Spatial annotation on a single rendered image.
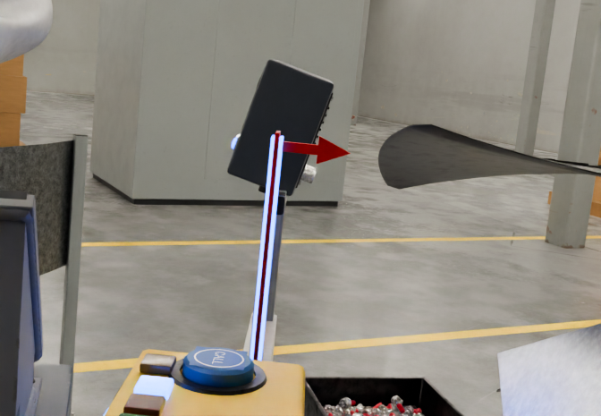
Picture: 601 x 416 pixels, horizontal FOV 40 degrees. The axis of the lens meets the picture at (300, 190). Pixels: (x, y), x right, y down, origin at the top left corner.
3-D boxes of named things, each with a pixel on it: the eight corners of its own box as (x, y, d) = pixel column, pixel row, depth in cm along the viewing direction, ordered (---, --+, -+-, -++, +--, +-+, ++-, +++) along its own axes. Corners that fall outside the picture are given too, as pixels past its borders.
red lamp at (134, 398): (158, 421, 40) (159, 410, 40) (122, 418, 40) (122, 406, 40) (165, 406, 41) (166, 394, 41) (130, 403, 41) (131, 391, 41)
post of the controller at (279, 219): (273, 322, 125) (285, 195, 122) (253, 319, 125) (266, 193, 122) (274, 316, 128) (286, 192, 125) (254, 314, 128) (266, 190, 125)
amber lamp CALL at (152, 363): (171, 377, 45) (172, 366, 45) (138, 373, 45) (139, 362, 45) (176, 365, 47) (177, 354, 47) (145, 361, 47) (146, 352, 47)
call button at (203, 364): (249, 402, 44) (252, 371, 44) (175, 394, 44) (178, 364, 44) (254, 374, 48) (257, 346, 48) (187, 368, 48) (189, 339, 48)
